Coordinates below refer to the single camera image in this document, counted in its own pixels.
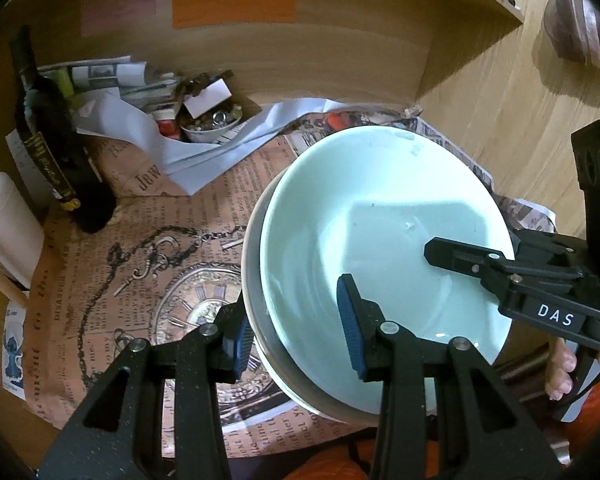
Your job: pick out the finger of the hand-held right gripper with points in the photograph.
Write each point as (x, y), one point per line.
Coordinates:
(470, 260)
(550, 247)

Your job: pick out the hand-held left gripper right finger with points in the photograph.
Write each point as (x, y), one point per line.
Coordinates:
(355, 325)

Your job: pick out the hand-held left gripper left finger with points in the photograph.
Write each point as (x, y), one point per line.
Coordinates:
(240, 342)

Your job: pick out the grey bowl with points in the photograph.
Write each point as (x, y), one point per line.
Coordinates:
(251, 280)

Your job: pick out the mint green bowl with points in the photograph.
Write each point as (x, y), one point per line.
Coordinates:
(380, 210)

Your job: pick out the person's right hand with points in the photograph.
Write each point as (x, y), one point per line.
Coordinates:
(562, 370)

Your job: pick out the orange clothing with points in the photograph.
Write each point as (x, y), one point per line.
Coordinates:
(330, 465)

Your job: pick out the newspaper print mat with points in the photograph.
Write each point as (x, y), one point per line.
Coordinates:
(145, 210)

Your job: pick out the small bowl of trinkets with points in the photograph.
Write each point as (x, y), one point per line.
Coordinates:
(207, 132)

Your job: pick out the blue cartoon sticker sheet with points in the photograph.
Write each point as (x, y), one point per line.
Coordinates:
(14, 350)

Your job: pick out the red packet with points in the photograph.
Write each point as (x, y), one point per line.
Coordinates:
(167, 127)

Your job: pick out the white paper sheet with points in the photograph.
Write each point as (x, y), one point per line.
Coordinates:
(140, 135)

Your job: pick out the wooden desk hutch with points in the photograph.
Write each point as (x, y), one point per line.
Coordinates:
(355, 45)

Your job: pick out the white card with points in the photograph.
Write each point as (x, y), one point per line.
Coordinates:
(207, 97)

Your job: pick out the cream mug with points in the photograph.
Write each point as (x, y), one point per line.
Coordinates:
(7, 220)

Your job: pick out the dark bronze ornament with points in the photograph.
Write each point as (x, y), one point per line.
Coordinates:
(197, 82)

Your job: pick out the dark wine bottle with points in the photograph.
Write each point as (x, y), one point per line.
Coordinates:
(50, 145)

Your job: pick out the stack of newspapers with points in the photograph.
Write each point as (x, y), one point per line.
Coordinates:
(110, 77)

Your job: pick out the orange sticky note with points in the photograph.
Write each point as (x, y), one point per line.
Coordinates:
(232, 7)

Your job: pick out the pink sticky note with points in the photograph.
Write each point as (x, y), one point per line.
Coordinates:
(117, 5)

